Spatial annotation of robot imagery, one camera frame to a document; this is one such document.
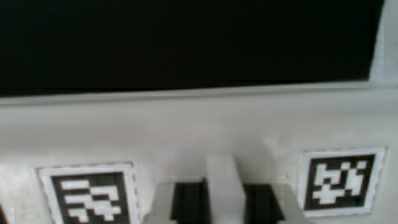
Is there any white cabinet body box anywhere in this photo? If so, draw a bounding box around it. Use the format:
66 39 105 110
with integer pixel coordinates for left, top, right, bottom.
370 0 398 86

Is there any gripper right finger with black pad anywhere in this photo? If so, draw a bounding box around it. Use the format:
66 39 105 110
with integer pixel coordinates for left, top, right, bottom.
242 182 310 224

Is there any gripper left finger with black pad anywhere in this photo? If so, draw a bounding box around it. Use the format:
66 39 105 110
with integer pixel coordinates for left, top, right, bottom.
144 178 212 224

